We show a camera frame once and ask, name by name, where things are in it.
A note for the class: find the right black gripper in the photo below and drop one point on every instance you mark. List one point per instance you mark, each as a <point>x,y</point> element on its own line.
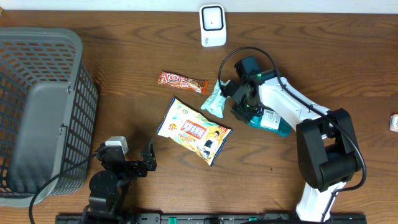
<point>240,114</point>

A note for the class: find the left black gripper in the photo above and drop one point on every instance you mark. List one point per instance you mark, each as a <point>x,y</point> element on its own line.
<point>141,170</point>

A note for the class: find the light teal wipes pack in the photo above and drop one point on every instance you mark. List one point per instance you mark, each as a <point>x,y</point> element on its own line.
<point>215,103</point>

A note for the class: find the teal mouthwash bottle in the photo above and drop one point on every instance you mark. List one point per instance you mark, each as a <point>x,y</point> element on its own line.
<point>270,121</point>

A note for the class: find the red Top chocolate bar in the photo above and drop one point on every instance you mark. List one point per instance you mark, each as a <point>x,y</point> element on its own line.
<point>182,82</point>

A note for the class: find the yellow chips bag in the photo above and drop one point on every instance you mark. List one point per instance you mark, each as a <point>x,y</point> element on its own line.
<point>192,130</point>

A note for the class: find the small orange snack box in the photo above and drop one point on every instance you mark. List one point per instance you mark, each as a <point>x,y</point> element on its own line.
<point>393,124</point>

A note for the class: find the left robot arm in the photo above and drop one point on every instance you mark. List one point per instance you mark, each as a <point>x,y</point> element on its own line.
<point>109,188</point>

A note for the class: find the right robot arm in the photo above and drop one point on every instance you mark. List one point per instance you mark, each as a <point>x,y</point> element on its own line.
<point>327,149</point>

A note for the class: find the white barcode scanner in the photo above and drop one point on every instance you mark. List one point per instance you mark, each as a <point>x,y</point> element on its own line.
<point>212,25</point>

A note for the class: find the grey plastic basket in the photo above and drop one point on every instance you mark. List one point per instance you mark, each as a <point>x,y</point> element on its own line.
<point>48,109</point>

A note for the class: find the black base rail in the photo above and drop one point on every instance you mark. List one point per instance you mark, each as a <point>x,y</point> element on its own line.
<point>156,218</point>

